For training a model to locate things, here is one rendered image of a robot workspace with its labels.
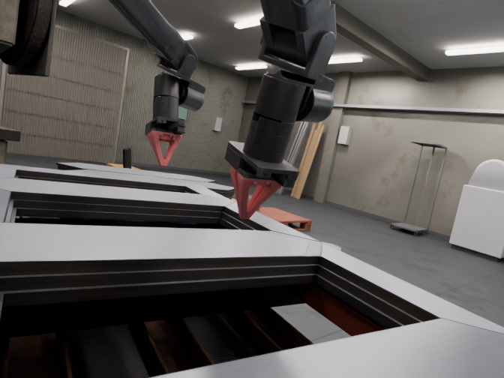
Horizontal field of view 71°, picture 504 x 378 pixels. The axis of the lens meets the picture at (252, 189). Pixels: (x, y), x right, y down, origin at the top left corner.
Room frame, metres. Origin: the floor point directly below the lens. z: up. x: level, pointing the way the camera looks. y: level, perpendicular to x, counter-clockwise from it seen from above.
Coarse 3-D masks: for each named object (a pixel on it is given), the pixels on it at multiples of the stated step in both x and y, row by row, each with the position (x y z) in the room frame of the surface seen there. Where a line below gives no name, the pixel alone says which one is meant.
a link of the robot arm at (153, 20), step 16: (112, 0) 0.66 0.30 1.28; (128, 0) 0.66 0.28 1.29; (144, 0) 0.69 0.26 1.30; (128, 16) 0.69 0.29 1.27; (144, 16) 0.70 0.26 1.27; (160, 16) 0.72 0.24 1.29; (144, 32) 0.72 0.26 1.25; (160, 32) 0.73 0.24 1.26; (176, 32) 0.76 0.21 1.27; (160, 48) 0.75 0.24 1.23; (176, 48) 0.77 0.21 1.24; (192, 48) 0.80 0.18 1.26; (176, 64) 0.79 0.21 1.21
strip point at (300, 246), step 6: (270, 234) 0.84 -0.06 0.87; (276, 240) 0.79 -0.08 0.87; (282, 240) 0.80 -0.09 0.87; (288, 240) 0.81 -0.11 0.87; (294, 240) 0.82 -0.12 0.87; (300, 240) 0.83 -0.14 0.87; (288, 246) 0.76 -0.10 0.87; (294, 246) 0.76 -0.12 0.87; (300, 246) 0.77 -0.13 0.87; (306, 246) 0.78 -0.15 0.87; (300, 252) 0.73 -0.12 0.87; (306, 252) 0.73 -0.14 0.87
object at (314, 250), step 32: (192, 192) 1.32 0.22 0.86; (224, 224) 1.05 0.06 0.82; (256, 224) 0.94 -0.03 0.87; (288, 256) 0.68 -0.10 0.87; (320, 256) 0.73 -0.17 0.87; (0, 288) 0.42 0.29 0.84; (32, 288) 0.44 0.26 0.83; (64, 288) 0.46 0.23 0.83; (96, 288) 0.48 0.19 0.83; (128, 288) 0.50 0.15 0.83; (160, 288) 0.53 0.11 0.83; (192, 288) 0.56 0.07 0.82; (224, 288) 0.59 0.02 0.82; (352, 288) 0.64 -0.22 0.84; (0, 320) 0.39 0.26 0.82; (384, 320) 0.56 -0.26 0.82; (416, 320) 0.53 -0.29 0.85
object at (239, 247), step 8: (208, 232) 0.75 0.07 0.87; (216, 232) 0.76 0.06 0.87; (224, 232) 0.77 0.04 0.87; (232, 232) 0.78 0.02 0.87; (216, 240) 0.70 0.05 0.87; (224, 240) 0.71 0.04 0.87; (232, 240) 0.72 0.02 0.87; (240, 240) 0.73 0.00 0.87; (232, 248) 0.66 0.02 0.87; (240, 248) 0.67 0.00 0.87; (248, 248) 0.68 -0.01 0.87; (256, 248) 0.69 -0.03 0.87; (240, 256) 0.62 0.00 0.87; (248, 256) 0.63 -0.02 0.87; (256, 256) 0.64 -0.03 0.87; (264, 256) 0.65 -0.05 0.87; (272, 256) 0.66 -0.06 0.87
